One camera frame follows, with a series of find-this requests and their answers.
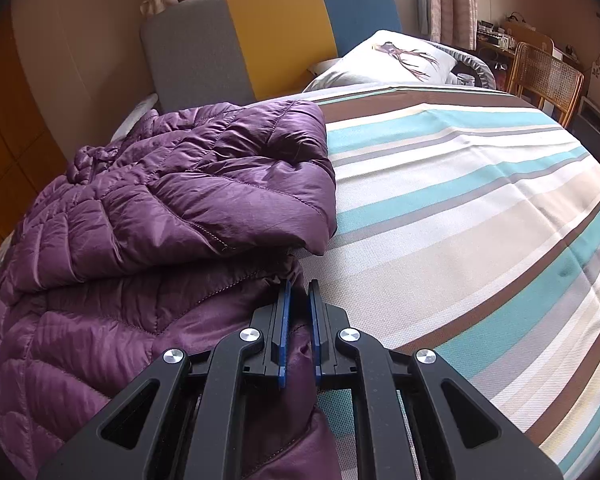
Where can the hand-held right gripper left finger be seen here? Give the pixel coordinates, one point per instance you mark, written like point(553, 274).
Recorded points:
point(283, 340)

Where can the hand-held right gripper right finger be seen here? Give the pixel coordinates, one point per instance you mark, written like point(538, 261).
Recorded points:
point(315, 340)

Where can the purple down jacket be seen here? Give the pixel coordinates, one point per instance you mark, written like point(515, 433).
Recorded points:
point(155, 220)

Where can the striped bed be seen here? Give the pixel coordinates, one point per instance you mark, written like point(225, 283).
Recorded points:
point(455, 210)

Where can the white deer-print pillow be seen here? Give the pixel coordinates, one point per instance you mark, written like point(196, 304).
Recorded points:
point(380, 67)

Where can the grey yellow blue headboard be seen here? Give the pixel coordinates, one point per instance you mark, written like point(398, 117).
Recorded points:
point(275, 35)

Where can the grey padded baby nest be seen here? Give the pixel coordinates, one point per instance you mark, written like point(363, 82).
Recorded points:
point(482, 67)

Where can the wooden wardrobe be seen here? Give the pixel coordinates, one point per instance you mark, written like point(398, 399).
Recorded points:
point(10, 135)

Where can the rattan chair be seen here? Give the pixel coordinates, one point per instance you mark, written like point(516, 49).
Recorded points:
point(545, 75)

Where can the white appliance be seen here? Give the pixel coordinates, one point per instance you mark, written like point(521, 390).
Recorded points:
point(597, 120)

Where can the cluttered wooden desk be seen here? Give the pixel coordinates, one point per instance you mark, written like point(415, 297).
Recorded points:
point(530, 35)

